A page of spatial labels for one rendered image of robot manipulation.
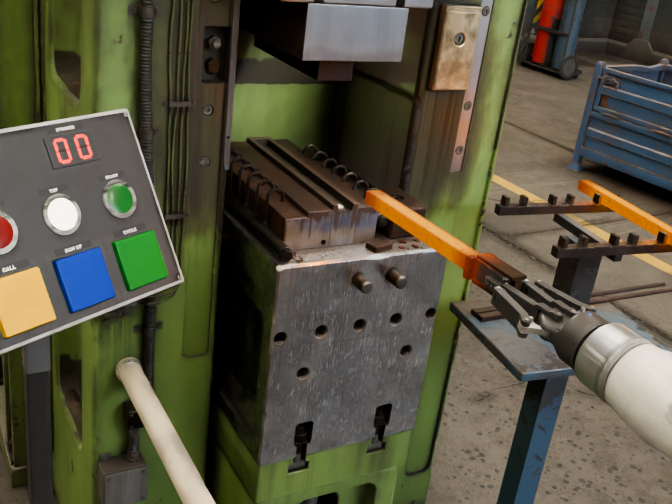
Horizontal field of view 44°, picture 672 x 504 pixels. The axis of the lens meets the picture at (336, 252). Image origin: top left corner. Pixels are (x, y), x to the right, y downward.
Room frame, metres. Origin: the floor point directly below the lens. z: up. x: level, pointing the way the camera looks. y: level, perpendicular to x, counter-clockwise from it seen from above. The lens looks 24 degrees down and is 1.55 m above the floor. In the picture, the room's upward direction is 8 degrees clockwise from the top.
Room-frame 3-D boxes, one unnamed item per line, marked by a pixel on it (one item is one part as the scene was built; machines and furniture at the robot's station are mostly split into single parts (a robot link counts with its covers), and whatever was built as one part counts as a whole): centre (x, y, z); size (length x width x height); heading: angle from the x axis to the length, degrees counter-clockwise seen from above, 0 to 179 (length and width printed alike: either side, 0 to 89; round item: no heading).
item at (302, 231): (1.62, 0.12, 0.96); 0.42 x 0.20 x 0.09; 31
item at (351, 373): (1.66, 0.08, 0.69); 0.56 x 0.38 x 0.45; 31
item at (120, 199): (1.12, 0.33, 1.09); 0.05 x 0.03 x 0.04; 121
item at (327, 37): (1.62, 0.12, 1.32); 0.42 x 0.20 x 0.10; 31
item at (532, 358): (1.61, -0.51, 0.72); 0.40 x 0.30 x 0.02; 114
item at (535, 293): (1.01, -0.30, 1.06); 0.11 x 0.01 x 0.04; 27
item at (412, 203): (1.59, -0.11, 0.95); 0.12 x 0.08 x 0.06; 31
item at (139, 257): (1.10, 0.29, 1.01); 0.07 x 0.05 x 0.07; 146
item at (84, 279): (1.01, 0.34, 1.01); 0.07 x 0.05 x 0.07; 146
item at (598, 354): (0.89, -0.36, 1.06); 0.09 x 0.06 x 0.09; 121
